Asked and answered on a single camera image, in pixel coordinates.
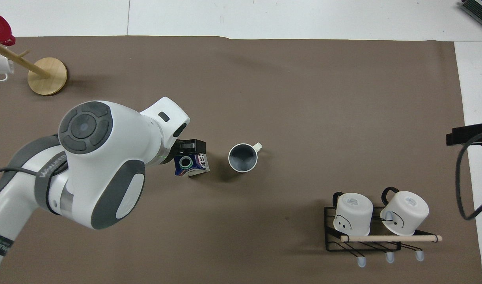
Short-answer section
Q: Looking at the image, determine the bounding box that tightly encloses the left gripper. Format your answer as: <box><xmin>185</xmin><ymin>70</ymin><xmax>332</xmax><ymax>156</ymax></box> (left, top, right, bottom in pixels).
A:
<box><xmin>169</xmin><ymin>139</ymin><xmax>207</xmax><ymax>163</ymax></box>

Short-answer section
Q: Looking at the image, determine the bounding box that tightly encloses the blue milk carton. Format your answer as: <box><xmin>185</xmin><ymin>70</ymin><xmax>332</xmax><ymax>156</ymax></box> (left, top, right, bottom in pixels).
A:
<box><xmin>174</xmin><ymin>153</ymin><xmax>210</xmax><ymax>177</ymax></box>

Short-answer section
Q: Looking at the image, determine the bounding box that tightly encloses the grey cup white rim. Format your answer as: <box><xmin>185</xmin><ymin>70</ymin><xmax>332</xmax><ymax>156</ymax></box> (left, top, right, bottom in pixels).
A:
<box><xmin>228</xmin><ymin>142</ymin><xmax>263</xmax><ymax>173</ymax></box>

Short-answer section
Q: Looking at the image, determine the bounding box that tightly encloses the wooden mug tree stand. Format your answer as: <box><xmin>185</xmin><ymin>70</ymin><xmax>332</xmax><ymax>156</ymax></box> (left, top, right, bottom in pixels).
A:
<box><xmin>0</xmin><ymin>43</ymin><xmax>68</xmax><ymax>96</ymax></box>

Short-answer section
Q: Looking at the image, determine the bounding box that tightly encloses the black stand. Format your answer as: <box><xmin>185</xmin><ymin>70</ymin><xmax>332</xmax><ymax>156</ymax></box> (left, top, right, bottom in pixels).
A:
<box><xmin>446</xmin><ymin>123</ymin><xmax>482</xmax><ymax>147</ymax></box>

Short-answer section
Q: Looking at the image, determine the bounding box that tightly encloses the dark grey device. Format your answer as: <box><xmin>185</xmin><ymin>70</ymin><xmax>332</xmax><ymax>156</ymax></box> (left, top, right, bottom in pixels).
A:
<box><xmin>460</xmin><ymin>0</ymin><xmax>482</xmax><ymax>29</ymax></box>

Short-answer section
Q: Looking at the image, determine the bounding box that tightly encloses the black wire cup rack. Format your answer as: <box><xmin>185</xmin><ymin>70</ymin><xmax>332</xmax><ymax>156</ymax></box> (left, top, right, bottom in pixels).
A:
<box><xmin>324</xmin><ymin>206</ymin><xmax>443</xmax><ymax>269</ymax></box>

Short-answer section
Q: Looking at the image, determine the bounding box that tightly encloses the white cup black handle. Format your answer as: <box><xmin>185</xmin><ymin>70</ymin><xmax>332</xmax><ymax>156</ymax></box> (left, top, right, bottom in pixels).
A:
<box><xmin>332</xmin><ymin>191</ymin><xmax>374</xmax><ymax>236</ymax></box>
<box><xmin>380</xmin><ymin>187</ymin><xmax>430</xmax><ymax>236</ymax></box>

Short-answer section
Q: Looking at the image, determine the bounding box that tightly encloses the black cable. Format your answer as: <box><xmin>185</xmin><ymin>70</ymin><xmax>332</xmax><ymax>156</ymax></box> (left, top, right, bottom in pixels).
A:
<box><xmin>455</xmin><ymin>130</ymin><xmax>482</xmax><ymax>221</ymax></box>
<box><xmin>0</xmin><ymin>167</ymin><xmax>42</xmax><ymax>180</ymax></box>

